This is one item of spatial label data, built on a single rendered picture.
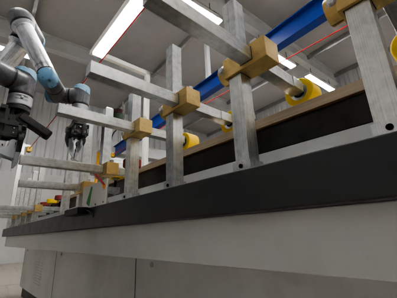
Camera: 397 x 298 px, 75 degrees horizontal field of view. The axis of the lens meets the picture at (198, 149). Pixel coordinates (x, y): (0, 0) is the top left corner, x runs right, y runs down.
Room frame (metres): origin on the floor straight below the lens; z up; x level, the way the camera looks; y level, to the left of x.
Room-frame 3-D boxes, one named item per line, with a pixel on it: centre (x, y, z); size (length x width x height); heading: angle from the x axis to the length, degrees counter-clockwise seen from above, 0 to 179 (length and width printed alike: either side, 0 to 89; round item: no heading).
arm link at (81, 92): (1.13, 0.57, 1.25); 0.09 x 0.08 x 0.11; 101
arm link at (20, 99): (0.81, 0.62, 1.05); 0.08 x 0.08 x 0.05
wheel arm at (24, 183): (1.19, 0.58, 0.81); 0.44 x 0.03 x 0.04; 132
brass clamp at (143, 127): (0.87, 0.22, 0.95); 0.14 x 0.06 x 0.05; 42
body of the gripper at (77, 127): (1.13, 0.56, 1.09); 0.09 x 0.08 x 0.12; 42
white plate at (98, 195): (1.08, 0.44, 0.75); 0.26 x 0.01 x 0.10; 42
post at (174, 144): (0.70, 0.07, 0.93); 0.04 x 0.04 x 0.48; 42
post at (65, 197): (1.45, 0.75, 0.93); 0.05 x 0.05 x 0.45; 42
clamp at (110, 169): (1.06, 0.39, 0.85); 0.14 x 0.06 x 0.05; 42
